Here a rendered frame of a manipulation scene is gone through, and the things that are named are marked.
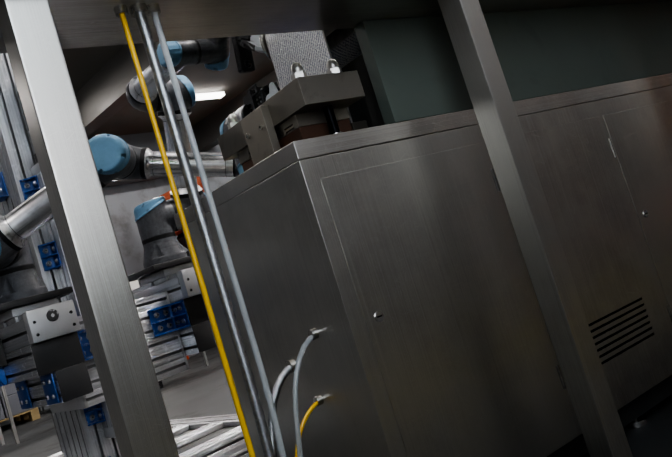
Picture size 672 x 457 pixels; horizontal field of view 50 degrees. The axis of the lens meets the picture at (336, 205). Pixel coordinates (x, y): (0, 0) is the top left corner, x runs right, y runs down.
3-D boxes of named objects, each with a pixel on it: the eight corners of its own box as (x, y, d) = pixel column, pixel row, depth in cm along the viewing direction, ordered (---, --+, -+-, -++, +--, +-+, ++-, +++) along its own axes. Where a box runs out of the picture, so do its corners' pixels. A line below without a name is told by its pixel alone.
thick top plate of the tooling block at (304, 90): (277, 150, 188) (270, 129, 188) (365, 96, 156) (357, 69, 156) (223, 161, 179) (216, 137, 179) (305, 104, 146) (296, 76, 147)
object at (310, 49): (293, 125, 187) (273, 58, 189) (343, 92, 168) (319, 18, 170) (292, 125, 187) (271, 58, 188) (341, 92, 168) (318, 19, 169)
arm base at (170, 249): (137, 273, 250) (129, 246, 251) (174, 263, 260) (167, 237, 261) (157, 264, 239) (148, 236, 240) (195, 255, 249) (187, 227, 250)
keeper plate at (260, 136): (261, 165, 165) (247, 119, 166) (282, 152, 157) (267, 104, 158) (252, 167, 163) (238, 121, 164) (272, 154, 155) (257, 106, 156)
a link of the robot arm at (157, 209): (136, 244, 252) (125, 207, 253) (171, 235, 260) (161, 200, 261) (147, 237, 242) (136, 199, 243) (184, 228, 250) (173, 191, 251)
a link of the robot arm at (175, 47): (109, 88, 245) (160, 30, 205) (140, 84, 251) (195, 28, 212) (119, 120, 244) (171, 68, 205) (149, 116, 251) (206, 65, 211)
